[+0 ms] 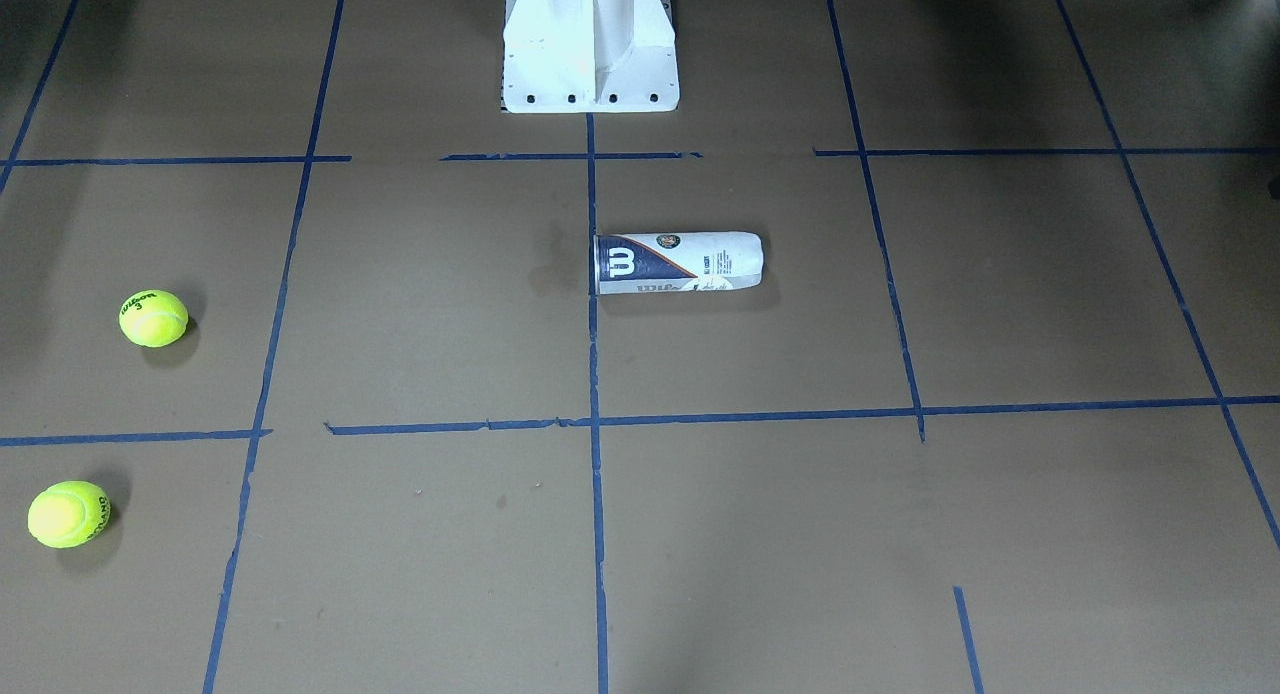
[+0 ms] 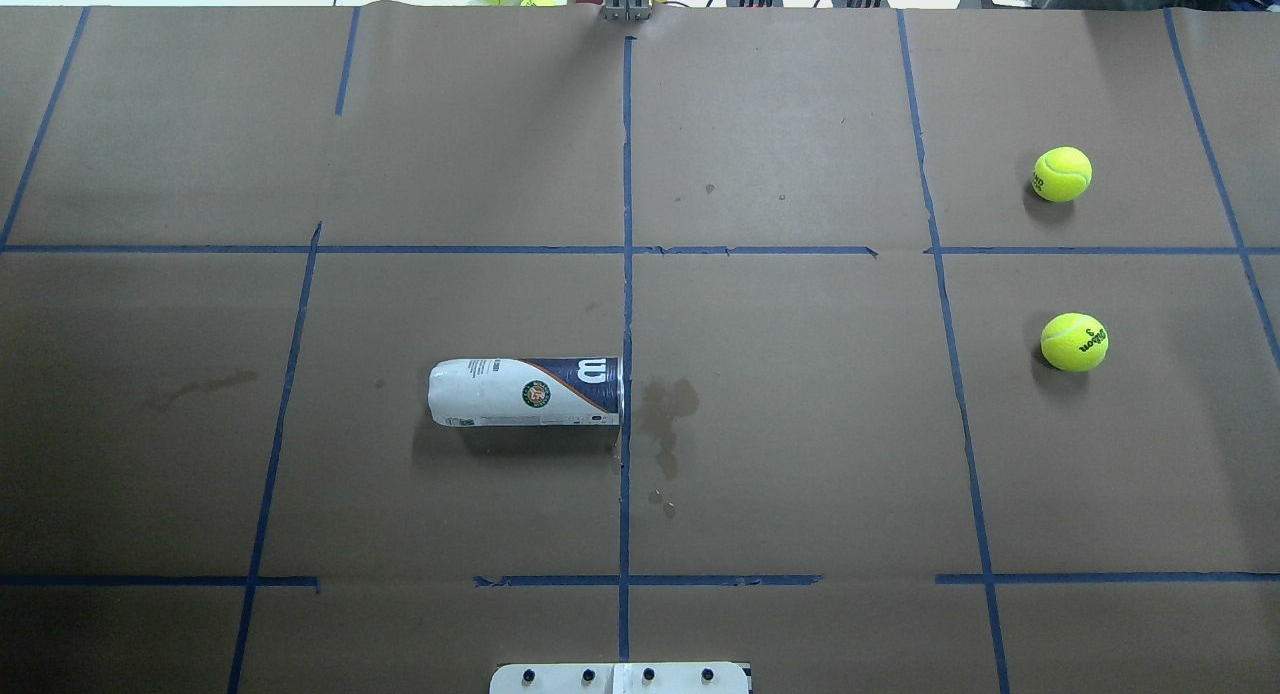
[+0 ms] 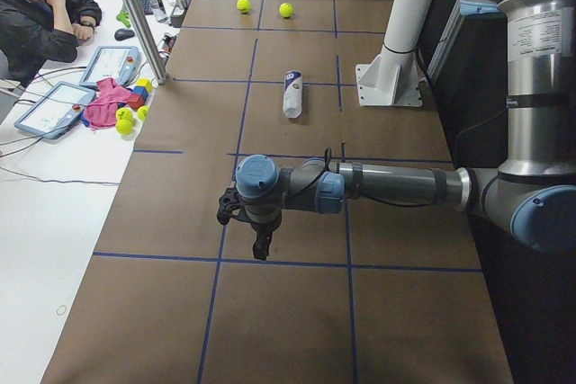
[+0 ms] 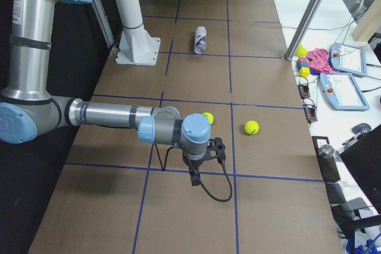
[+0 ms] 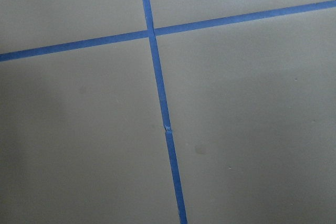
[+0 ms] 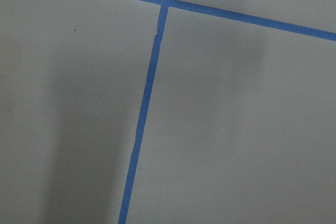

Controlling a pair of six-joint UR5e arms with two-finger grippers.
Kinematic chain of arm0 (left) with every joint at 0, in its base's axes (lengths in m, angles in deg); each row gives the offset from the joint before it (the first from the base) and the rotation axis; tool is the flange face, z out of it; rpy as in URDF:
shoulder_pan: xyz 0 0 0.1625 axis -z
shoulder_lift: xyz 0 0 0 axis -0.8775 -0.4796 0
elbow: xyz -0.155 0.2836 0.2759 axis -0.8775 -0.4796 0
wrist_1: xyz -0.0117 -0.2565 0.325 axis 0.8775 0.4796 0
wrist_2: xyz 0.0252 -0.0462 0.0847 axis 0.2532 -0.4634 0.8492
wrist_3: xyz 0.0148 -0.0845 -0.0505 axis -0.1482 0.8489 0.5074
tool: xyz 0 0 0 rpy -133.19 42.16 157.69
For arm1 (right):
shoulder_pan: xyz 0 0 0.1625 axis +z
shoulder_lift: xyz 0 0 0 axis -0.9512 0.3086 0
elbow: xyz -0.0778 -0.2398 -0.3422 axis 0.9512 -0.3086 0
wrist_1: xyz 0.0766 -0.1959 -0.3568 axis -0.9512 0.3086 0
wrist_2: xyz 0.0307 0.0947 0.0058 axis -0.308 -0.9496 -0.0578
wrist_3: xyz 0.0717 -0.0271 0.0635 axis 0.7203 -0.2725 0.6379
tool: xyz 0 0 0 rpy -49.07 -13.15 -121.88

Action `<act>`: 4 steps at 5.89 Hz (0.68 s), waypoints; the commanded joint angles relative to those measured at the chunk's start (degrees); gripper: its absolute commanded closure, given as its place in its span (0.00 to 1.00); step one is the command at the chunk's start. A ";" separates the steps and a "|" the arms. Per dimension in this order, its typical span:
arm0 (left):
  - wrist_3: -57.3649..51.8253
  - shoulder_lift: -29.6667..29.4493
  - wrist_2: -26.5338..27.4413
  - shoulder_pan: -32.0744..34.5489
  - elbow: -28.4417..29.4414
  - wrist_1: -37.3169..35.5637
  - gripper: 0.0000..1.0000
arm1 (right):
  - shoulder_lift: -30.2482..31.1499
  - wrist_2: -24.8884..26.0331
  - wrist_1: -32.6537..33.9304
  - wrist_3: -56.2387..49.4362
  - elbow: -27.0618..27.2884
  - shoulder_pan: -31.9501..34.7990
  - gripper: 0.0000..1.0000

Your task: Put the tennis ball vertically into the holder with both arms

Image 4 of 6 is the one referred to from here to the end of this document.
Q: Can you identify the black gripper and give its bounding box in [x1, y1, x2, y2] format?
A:
[182, 153, 203, 186]

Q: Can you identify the clear tennis ball can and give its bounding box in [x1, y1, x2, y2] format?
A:
[194, 26, 207, 55]

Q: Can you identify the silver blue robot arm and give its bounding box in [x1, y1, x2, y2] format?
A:
[1, 0, 211, 186]

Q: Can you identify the lower black connector box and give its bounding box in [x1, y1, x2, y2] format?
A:
[303, 101, 317, 124]

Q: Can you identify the black connector box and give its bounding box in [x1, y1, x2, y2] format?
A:
[298, 76, 310, 99]
[303, 101, 317, 124]

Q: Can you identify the steel cup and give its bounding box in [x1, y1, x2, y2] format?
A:
[318, 144, 335, 159]

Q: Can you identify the upper black connector box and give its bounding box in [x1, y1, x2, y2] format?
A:
[298, 76, 310, 99]

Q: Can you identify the yellow cube block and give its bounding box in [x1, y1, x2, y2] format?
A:
[298, 66, 311, 78]

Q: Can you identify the blue cube block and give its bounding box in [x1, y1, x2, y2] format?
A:
[296, 62, 310, 73]

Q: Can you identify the red cube block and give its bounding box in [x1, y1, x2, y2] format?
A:
[296, 57, 308, 67]

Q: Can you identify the lower teach pendant tablet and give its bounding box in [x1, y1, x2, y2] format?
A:
[319, 73, 370, 111]

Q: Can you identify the teach pendant tablet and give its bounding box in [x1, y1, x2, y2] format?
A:
[329, 42, 367, 77]
[319, 73, 370, 111]

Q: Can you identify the black monitor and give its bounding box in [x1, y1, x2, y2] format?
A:
[340, 126, 380, 212]

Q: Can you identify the pink cloth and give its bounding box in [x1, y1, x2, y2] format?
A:
[307, 49, 336, 74]

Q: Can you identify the black computer mouse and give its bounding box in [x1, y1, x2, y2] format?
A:
[351, 123, 371, 134]

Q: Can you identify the upper teach pendant tablet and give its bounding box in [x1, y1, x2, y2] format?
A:
[329, 42, 367, 77]

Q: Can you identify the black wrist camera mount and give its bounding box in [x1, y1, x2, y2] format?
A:
[205, 137, 226, 166]

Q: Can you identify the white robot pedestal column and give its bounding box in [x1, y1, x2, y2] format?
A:
[115, 0, 161, 66]

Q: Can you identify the yellow tennis ball by post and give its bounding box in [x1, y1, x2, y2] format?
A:
[295, 44, 308, 57]

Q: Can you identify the aluminium frame post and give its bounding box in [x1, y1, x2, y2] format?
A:
[285, 0, 322, 61]

